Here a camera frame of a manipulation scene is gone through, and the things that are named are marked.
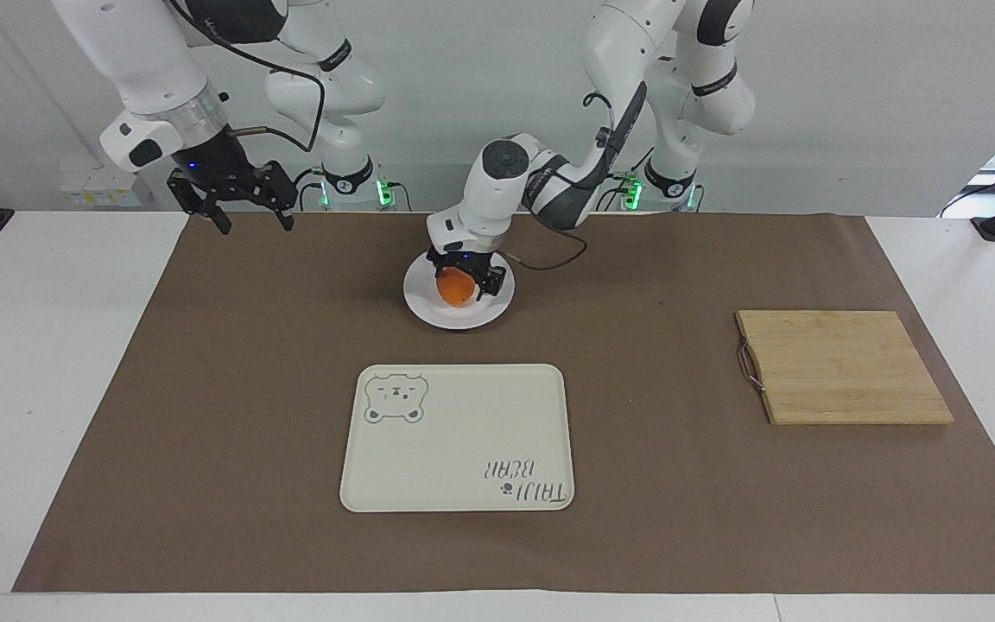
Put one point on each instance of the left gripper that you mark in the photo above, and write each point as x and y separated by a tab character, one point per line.
465	257

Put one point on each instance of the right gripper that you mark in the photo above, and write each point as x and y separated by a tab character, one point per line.
211	160

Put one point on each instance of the orange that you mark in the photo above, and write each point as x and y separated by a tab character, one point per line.
455	292

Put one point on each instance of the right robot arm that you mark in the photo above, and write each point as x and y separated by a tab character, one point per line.
152	60

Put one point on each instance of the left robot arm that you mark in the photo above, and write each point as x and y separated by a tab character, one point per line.
497	186

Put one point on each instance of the white round plate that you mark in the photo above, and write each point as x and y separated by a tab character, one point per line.
428	302

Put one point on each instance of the white tray with bear print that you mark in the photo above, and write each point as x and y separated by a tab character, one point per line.
454	432

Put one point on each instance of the bamboo cutting board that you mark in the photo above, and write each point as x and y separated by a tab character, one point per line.
843	367

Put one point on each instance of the white wall socket box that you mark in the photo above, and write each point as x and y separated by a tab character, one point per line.
100	188

